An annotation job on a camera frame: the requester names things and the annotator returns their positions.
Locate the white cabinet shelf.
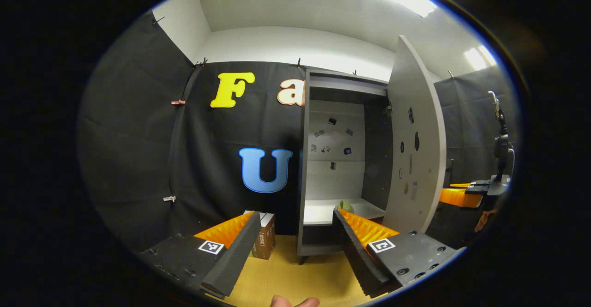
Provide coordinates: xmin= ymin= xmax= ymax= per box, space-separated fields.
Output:
xmin=303 ymin=198 xmax=386 ymax=226

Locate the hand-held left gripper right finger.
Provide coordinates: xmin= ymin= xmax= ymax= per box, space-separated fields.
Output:
xmin=332 ymin=209 xmax=462 ymax=297

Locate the small ceiling light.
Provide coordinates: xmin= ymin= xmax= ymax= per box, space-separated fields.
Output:
xmin=463 ymin=45 xmax=497 ymax=71

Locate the grey cabinet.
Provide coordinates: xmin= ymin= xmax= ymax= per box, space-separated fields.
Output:
xmin=297 ymin=67 xmax=394 ymax=265

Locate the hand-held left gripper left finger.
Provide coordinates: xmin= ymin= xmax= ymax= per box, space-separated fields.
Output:
xmin=139 ymin=211 xmax=261 ymax=299

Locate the black backdrop cloth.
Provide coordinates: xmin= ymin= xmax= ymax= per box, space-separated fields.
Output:
xmin=76 ymin=9 xmax=520 ymax=252

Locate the dark brown book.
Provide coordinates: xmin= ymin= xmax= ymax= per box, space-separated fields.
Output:
xmin=252 ymin=212 xmax=276 ymax=260

